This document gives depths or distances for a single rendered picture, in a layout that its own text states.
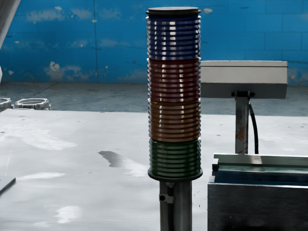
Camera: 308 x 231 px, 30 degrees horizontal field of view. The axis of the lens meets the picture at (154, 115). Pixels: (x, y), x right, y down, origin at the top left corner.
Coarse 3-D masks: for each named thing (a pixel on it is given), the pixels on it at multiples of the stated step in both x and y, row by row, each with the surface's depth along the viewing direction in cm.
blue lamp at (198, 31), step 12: (156, 24) 60; (168, 24) 60; (180, 24) 60; (192, 24) 60; (156, 36) 61; (168, 36) 60; (180, 36) 60; (192, 36) 61; (156, 48) 61; (168, 48) 60; (180, 48) 60; (192, 48) 61; (168, 60) 61
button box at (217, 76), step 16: (208, 64) 113; (224, 64) 112; (240, 64) 112; (256, 64) 111; (272, 64) 111; (208, 80) 111; (224, 80) 111; (240, 80) 110; (256, 80) 110; (272, 80) 109; (208, 96) 117; (224, 96) 116; (256, 96) 115; (272, 96) 114
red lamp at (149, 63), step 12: (156, 60) 61; (180, 60) 61; (192, 60) 61; (156, 72) 62; (168, 72) 61; (180, 72) 61; (192, 72) 62; (156, 84) 62; (168, 84) 61; (180, 84) 61; (192, 84) 62; (156, 96) 62; (168, 96) 61; (180, 96) 61; (192, 96) 62
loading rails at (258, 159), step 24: (216, 168) 100; (240, 168) 101; (264, 168) 101; (288, 168) 101; (216, 192) 90; (240, 192) 89; (264, 192) 88; (288, 192) 88; (216, 216) 91; (240, 216) 90; (264, 216) 89; (288, 216) 89
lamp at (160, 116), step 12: (156, 108) 63; (168, 108) 62; (180, 108) 62; (192, 108) 62; (156, 120) 63; (168, 120) 62; (180, 120) 62; (192, 120) 63; (156, 132) 63; (168, 132) 62; (180, 132) 62; (192, 132) 63
